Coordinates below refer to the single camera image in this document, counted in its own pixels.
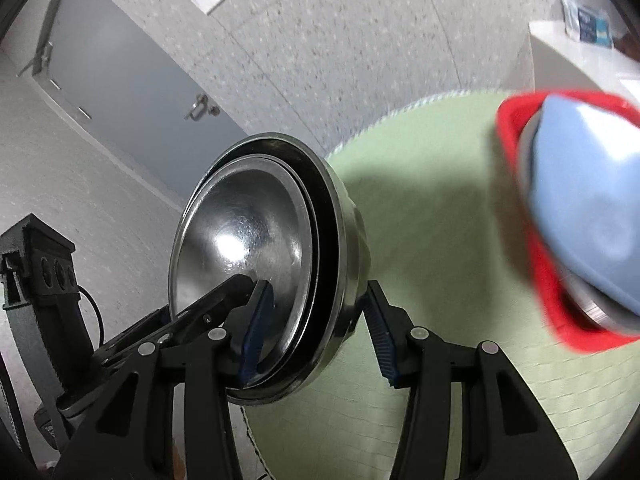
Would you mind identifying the metal door handle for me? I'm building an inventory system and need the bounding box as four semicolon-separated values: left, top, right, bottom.
185;94;220;121

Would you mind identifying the large steel bowl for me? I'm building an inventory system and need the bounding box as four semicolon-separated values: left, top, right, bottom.
517;110;640;333

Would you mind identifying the black cable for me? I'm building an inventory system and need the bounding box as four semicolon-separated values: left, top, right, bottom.
76;284;104;348

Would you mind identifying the red plastic basin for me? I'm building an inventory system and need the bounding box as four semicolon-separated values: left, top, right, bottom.
495;91;640;353

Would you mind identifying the white vanity counter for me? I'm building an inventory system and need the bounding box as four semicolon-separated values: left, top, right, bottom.
529;20;640;106

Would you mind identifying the metal door closer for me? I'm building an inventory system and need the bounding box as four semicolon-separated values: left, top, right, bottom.
17;42;53;78

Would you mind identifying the blue plate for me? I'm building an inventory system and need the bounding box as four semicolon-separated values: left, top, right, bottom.
530;95;640;318

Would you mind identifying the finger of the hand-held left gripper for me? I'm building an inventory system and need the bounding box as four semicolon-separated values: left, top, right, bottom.
92;274;253;367

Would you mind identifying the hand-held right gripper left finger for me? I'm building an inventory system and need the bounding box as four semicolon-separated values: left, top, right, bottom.
50;280;276;480

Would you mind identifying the green table mat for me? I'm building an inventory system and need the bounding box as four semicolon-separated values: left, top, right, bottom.
242;91;640;480

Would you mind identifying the grey door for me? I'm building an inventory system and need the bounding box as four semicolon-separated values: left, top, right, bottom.
15;0;251;213

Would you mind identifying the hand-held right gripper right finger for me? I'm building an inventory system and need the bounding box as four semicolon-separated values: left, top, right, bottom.
356;280;581;480

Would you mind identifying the blue tissue packet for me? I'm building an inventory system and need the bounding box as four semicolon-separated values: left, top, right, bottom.
561;0;613;50

